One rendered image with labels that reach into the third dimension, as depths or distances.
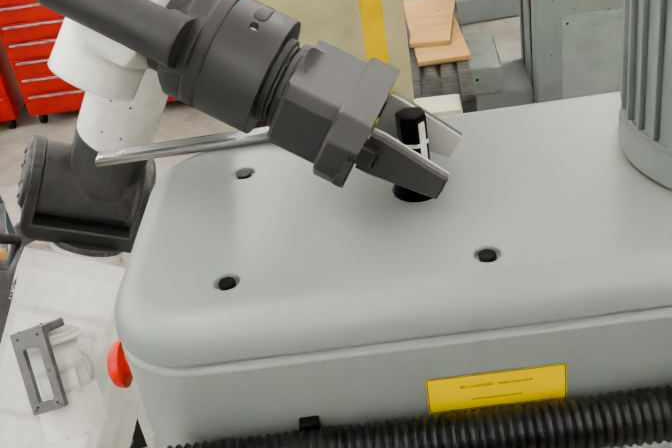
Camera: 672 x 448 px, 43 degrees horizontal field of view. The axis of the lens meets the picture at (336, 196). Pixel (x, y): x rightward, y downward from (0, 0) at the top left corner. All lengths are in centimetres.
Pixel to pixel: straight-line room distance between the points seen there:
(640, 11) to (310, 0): 184
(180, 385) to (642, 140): 35
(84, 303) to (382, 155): 56
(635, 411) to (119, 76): 41
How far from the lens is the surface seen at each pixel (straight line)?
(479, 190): 61
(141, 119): 96
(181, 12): 58
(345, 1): 237
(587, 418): 56
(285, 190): 65
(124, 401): 108
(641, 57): 59
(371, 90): 59
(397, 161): 57
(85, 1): 57
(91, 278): 105
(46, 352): 93
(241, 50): 57
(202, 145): 73
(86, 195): 104
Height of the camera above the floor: 221
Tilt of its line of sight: 31 degrees down
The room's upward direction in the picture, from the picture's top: 10 degrees counter-clockwise
